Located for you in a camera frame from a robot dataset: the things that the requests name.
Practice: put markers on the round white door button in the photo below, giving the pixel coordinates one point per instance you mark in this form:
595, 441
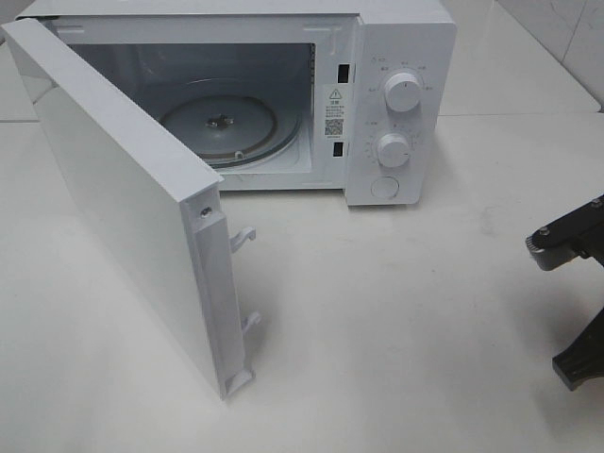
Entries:
385, 187

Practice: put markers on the white microwave door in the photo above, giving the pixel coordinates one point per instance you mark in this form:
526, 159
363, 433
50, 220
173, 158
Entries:
154, 204

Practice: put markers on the white microwave oven body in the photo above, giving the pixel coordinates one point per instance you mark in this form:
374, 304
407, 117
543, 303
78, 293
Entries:
328, 60

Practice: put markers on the lower white timer knob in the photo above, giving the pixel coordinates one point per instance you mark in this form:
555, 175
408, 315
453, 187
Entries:
393, 150

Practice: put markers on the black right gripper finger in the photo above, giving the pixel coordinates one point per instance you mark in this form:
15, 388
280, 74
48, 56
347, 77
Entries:
582, 360

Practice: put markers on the upper white power knob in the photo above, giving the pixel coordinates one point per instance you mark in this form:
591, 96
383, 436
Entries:
402, 91

